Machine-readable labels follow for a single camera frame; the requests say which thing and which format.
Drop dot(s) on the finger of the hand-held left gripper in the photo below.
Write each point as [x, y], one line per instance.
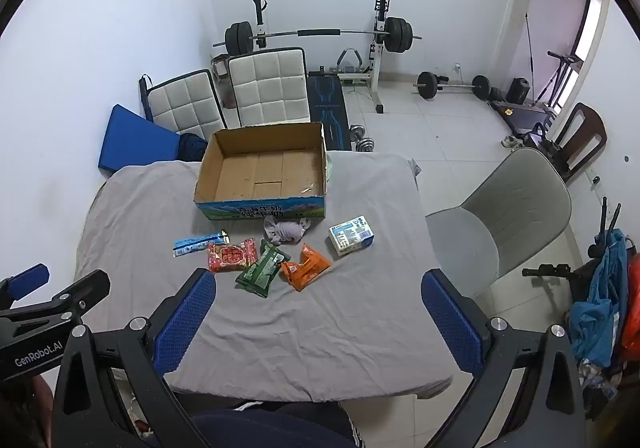
[85, 289]
[27, 280]

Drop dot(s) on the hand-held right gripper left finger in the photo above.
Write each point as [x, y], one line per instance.
[182, 328]

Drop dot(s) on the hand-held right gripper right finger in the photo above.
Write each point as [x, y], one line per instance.
[452, 325]

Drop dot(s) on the blue tube snack packet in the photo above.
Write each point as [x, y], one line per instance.
[197, 244]

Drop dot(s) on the red snack packet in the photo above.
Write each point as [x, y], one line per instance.
[231, 255]

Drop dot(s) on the green snack packet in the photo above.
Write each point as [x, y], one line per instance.
[260, 270]

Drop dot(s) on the orange snack packet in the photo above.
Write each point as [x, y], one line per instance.
[302, 270]

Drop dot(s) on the white tissue pack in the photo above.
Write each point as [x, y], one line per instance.
[350, 235]

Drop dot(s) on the light grey sock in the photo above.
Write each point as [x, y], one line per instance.
[287, 230]

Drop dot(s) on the cardboard box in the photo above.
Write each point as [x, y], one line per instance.
[260, 173]

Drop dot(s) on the person's left forearm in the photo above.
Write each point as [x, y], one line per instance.
[25, 413]

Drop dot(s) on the grey table cloth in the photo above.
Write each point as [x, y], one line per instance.
[310, 333]

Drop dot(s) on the grey shell chair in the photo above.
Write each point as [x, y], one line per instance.
[515, 203]

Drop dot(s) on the person's dark navy trousers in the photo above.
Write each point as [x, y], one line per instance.
[280, 428]

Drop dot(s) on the blue clothing pile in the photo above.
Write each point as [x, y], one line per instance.
[602, 308]

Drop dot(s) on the blue foam mat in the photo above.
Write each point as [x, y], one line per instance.
[135, 143]

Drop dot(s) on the dark blue garment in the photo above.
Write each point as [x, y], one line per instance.
[192, 148]

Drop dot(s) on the black folded tripod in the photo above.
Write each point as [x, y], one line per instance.
[604, 228]

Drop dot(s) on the red orange object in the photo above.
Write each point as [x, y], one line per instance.
[634, 308]

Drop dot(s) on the pair of white shoes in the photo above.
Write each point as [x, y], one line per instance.
[512, 141]

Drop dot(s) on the chrome dumbbell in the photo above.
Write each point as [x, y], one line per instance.
[366, 145]
[357, 131]

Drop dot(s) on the black upright pole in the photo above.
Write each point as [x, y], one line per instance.
[145, 98]

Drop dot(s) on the white padded chair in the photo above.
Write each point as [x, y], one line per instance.
[185, 103]
[270, 88]

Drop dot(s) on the black treadmill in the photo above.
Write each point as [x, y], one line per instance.
[522, 117]

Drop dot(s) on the dark wooden chair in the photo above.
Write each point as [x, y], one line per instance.
[590, 128]

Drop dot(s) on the short barbell with black plates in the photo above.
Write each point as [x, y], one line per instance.
[428, 85]

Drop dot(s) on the black speaker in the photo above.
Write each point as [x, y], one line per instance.
[518, 91]

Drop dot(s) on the black blue bench pad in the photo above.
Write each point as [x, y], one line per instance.
[325, 108]

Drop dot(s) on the white barbell rack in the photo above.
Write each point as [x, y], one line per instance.
[378, 53]

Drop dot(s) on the thin black rod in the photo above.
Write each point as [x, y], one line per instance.
[528, 53]

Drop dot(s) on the long barbell with black plates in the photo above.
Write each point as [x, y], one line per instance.
[320, 32]

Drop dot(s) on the window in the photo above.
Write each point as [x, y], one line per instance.
[592, 23]

